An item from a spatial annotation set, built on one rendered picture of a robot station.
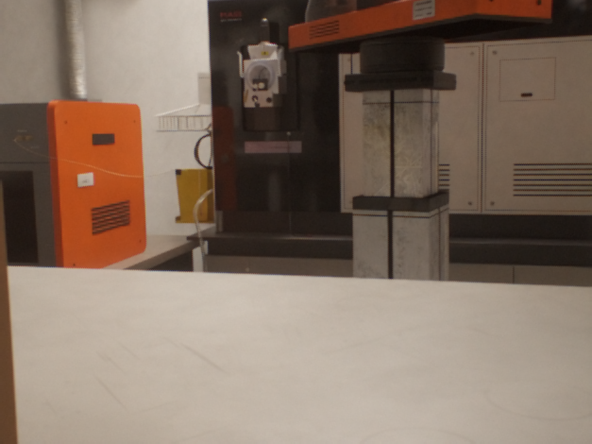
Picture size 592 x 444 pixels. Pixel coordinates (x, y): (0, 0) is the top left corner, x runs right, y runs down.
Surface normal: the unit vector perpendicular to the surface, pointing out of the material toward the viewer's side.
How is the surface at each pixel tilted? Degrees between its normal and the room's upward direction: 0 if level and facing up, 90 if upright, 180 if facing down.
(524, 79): 90
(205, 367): 0
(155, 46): 90
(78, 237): 90
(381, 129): 90
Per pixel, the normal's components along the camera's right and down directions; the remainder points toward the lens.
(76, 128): 0.96, 0.01
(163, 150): -0.26, 0.12
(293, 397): -0.02, -0.99
